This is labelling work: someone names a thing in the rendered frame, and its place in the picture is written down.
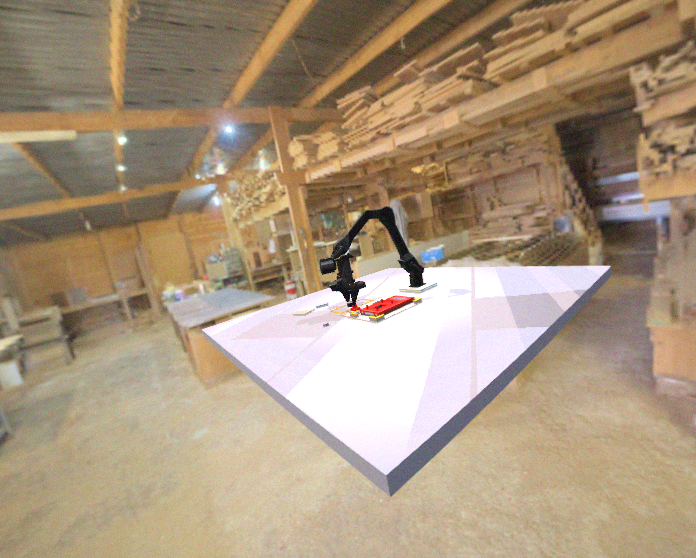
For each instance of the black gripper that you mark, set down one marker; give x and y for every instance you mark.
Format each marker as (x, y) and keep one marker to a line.
(352, 288)

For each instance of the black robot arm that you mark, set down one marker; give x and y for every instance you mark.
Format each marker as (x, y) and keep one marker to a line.
(387, 217)

